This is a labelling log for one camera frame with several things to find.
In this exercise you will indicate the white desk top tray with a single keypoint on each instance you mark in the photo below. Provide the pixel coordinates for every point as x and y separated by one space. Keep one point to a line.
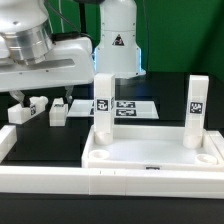
154 148

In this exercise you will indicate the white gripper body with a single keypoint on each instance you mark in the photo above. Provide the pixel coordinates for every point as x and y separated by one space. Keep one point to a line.
68 63

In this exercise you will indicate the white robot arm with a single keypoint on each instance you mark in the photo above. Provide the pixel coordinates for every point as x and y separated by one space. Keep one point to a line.
33 57

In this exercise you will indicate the white U-shaped fence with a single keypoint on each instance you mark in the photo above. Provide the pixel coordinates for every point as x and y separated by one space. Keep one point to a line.
104 181

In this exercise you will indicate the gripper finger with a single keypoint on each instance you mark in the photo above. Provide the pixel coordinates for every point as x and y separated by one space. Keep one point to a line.
68 95
18 96

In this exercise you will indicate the white marker base plate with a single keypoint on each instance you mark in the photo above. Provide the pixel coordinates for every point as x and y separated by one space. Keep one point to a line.
123 109

